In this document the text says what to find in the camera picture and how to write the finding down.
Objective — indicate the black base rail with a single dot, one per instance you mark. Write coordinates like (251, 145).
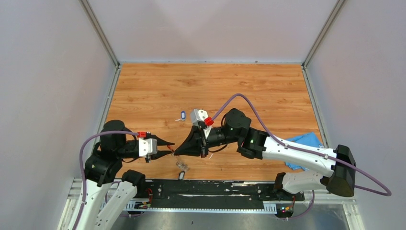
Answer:
(203, 196)

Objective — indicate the blue tag key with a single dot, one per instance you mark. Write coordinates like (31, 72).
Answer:
(182, 116)

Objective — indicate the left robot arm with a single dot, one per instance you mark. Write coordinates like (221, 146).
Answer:
(101, 158)

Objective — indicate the black tag key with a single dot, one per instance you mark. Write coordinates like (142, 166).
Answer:
(181, 175)

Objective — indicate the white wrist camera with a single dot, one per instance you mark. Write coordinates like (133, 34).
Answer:
(202, 120)
(147, 146)

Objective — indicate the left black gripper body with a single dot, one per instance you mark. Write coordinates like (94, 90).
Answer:
(148, 158)

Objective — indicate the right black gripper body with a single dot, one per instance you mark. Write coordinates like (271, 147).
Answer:
(216, 136)

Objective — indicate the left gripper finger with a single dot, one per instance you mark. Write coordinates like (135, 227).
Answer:
(160, 154)
(161, 142)

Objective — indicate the red handled metal key holder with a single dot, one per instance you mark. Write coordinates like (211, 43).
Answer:
(179, 162)

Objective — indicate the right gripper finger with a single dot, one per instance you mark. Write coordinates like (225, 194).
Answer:
(194, 137)
(190, 148)

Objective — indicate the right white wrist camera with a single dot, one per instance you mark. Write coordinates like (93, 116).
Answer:
(202, 120)

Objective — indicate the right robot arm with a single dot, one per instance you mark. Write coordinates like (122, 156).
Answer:
(330, 169)

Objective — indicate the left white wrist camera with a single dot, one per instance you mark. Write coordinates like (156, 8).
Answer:
(147, 146)

